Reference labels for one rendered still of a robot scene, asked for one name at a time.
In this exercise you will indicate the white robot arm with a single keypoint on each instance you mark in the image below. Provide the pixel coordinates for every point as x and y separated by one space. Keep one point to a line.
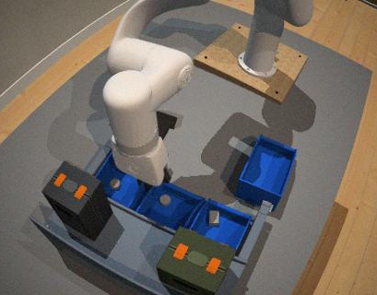
131 98

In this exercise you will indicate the black case with orange latches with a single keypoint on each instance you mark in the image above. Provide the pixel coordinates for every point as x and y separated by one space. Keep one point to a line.
79 200

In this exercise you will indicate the grey low shelf rack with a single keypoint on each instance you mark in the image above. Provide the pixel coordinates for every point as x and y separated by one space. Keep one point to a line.
130 245

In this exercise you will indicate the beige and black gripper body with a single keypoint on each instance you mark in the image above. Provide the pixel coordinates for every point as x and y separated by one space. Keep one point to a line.
147 168

